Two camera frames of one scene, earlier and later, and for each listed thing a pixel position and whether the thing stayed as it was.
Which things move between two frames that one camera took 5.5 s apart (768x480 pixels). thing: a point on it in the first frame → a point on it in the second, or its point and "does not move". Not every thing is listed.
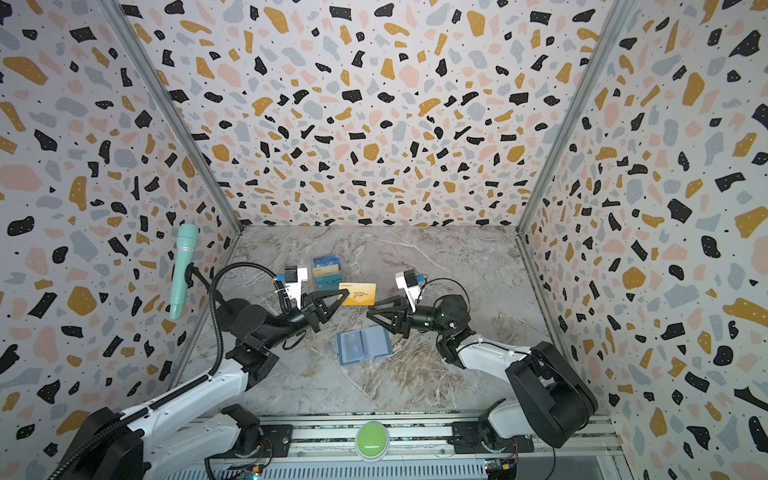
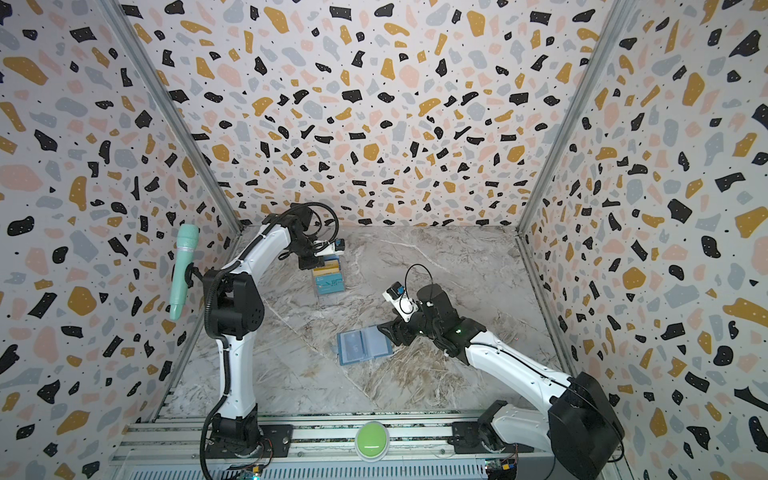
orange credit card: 360,294 → 330,266
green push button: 372,441 does not move
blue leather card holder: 361,344 does not move
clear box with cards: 327,272 does not move
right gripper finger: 393,303 → 398,330
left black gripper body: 295,323 → 309,259
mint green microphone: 187,239 does not move
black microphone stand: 190,269 does not move
